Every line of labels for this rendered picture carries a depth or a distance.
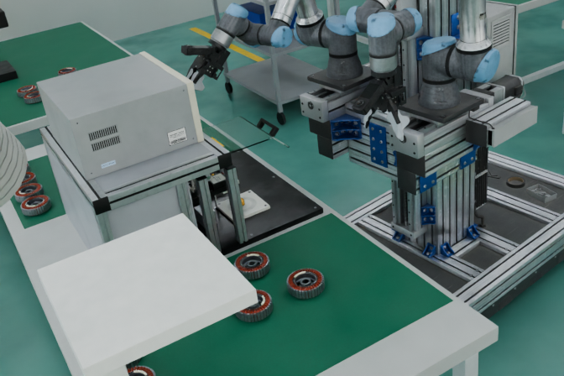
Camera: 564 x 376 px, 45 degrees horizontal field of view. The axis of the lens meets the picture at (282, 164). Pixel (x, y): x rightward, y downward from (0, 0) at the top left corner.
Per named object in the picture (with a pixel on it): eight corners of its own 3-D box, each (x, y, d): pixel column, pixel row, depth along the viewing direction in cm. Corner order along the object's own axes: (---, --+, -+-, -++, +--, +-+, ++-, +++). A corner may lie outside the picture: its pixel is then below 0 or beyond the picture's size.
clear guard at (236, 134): (256, 126, 250) (253, 111, 247) (289, 147, 231) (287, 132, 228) (174, 154, 236) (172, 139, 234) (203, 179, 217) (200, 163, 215)
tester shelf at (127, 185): (154, 104, 264) (152, 93, 261) (232, 164, 210) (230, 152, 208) (42, 139, 246) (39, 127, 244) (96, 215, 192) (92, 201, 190)
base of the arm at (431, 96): (436, 89, 252) (436, 64, 247) (469, 98, 241) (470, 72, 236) (409, 102, 244) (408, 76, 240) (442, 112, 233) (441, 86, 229)
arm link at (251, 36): (268, 51, 247) (251, 38, 238) (246, 48, 254) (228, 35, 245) (275, 31, 248) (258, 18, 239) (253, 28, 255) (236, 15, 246)
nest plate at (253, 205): (251, 192, 254) (250, 189, 253) (270, 208, 242) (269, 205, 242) (215, 206, 248) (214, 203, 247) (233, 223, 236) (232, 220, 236)
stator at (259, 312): (233, 325, 192) (232, 315, 190) (236, 300, 202) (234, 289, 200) (272, 321, 191) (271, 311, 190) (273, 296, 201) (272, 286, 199)
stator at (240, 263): (268, 279, 208) (266, 270, 207) (232, 281, 210) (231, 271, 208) (272, 258, 218) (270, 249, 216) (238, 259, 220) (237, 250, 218)
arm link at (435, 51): (433, 66, 245) (433, 30, 239) (467, 72, 237) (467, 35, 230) (415, 77, 238) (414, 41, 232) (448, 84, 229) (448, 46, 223)
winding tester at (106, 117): (155, 103, 252) (144, 50, 242) (204, 140, 217) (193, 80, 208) (52, 135, 236) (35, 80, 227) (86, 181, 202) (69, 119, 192)
